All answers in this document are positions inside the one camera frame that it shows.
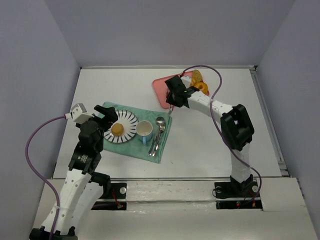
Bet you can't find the round muffin front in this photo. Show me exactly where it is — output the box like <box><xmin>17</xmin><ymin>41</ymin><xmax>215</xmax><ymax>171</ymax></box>
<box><xmin>111</xmin><ymin>123</ymin><xmax>124</xmax><ymax>137</ymax></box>

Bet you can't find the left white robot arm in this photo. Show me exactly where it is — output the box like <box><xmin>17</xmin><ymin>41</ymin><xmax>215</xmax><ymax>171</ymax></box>
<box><xmin>29</xmin><ymin>103</ymin><xmax>118</xmax><ymax>240</ymax></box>

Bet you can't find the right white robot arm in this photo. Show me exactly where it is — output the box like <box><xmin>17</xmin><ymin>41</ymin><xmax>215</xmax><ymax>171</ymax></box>
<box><xmin>164</xmin><ymin>75</ymin><xmax>255</xmax><ymax>194</ymax></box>

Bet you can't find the seeded bread roll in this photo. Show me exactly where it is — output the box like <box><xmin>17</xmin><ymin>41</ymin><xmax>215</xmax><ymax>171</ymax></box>
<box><xmin>191</xmin><ymin>69</ymin><xmax>203</xmax><ymax>83</ymax></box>

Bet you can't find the pink tray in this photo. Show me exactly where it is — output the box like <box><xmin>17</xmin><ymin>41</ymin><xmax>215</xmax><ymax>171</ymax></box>
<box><xmin>152</xmin><ymin>69</ymin><xmax>210</xmax><ymax>110</ymax></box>

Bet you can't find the blue striped white plate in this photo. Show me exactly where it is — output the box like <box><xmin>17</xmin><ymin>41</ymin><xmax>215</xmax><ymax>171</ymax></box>
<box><xmin>104</xmin><ymin>109</ymin><xmax>139</xmax><ymax>144</ymax></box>

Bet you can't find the striped yellow croissant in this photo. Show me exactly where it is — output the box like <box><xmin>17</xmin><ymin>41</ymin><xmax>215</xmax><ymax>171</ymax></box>
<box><xmin>189</xmin><ymin>78</ymin><xmax>197</xmax><ymax>87</ymax></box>

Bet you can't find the metal spoon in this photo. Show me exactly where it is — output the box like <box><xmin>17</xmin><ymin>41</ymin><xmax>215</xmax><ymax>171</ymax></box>
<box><xmin>147</xmin><ymin>116</ymin><xmax>165</xmax><ymax>156</ymax></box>

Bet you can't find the orange donut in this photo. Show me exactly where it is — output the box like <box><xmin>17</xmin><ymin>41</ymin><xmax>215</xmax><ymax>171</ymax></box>
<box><xmin>194</xmin><ymin>81</ymin><xmax>209</xmax><ymax>95</ymax></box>

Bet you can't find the metal fork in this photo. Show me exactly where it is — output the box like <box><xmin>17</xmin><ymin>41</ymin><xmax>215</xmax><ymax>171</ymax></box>
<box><xmin>151</xmin><ymin>121</ymin><xmax>166</xmax><ymax>157</ymax></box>

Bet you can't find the light blue mug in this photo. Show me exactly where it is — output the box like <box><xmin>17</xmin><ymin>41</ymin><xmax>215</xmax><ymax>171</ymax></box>
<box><xmin>136</xmin><ymin>120</ymin><xmax>153</xmax><ymax>145</ymax></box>

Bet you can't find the metal knife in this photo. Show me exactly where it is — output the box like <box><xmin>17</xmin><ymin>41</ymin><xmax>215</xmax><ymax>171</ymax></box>
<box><xmin>148</xmin><ymin>124</ymin><xmax>164</xmax><ymax>156</ymax></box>

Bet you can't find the green cloth placemat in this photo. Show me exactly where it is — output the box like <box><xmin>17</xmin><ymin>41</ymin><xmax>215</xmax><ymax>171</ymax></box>
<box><xmin>102</xmin><ymin>101</ymin><xmax>172</xmax><ymax>164</ymax></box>

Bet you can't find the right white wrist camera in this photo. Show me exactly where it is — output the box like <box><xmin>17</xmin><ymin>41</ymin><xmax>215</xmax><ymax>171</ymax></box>
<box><xmin>180</xmin><ymin>74</ymin><xmax>193</xmax><ymax>88</ymax></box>

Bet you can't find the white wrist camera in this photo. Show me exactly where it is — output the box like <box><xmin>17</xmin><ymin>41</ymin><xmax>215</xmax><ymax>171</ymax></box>
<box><xmin>70</xmin><ymin>103</ymin><xmax>93</xmax><ymax>125</ymax></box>
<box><xmin>180</xmin><ymin>74</ymin><xmax>193</xmax><ymax>88</ymax></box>

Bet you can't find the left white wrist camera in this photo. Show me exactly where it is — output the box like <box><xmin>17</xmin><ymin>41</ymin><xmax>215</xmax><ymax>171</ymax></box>
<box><xmin>70</xmin><ymin>103</ymin><xmax>93</xmax><ymax>125</ymax></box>

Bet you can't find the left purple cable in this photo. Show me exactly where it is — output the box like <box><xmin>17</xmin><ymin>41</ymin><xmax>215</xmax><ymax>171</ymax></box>
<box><xmin>24</xmin><ymin>114</ymin><xmax>73</xmax><ymax>240</ymax></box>

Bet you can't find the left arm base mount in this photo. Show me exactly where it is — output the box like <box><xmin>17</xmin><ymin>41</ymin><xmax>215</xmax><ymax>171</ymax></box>
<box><xmin>91</xmin><ymin>182</ymin><xmax>127</xmax><ymax>211</ymax></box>

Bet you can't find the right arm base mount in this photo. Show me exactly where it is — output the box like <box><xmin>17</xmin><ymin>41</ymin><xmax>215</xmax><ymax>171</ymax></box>
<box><xmin>212</xmin><ymin>181</ymin><xmax>263</xmax><ymax>210</ymax></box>

